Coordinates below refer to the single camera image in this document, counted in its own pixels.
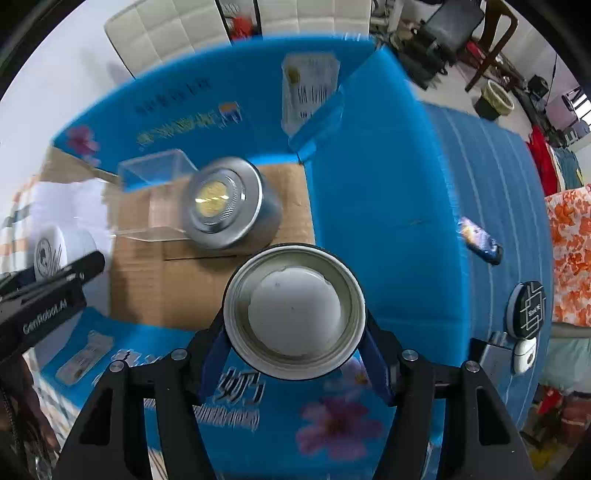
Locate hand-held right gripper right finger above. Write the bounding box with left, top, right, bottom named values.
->
left=361, top=318, right=542, bottom=480

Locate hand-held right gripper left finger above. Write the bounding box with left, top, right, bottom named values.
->
left=53, top=318, right=232, bottom=480

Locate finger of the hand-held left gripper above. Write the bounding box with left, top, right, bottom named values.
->
left=0, top=251, right=107, bottom=298

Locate silver tin can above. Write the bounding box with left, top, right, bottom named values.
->
left=222, top=244, right=368, bottom=381

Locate blue printed cardboard box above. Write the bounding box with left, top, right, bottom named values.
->
left=39, top=34, right=467, bottom=480

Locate person's left forearm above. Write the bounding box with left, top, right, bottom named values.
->
left=0, top=353, right=61, bottom=462

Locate white round container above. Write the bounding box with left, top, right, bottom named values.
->
left=32, top=222, right=99, bottom=283

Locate checked cloth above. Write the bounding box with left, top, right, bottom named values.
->
left=0, top=178, right=40, bottom=273

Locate clear acrylic box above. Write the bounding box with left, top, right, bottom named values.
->
left=108, top=148, right=197, bottom=243

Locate white earbuds case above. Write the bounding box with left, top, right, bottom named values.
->
left=512, top=338, right=539, bottom=374

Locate black round disc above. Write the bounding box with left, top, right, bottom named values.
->
left=507, top=281, right=549, bottom=340

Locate silver round tin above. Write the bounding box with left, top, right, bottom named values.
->
left=180, top=157, right=283, bottom=252

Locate blue striped cloth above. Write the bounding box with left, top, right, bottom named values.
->
left=422, top=102, right=556, bottom=435

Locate orange floral cloth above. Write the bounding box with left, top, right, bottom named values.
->
left=544, top=185, right=591, bottom=328

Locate red garment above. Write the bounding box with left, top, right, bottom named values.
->
left=527, top=126, right=560, bottom=195

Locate teal garment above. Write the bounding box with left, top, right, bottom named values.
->
left=554, top=147, right=583, bottom=190

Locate green bucket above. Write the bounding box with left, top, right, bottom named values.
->
left=475, top=80, right=516, bottom=121

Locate black chair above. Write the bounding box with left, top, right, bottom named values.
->
left=404, top=6, right=485, bottom=89

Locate brown wooden chair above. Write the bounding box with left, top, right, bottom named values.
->
left=464, top=0, right=522, bottom=93

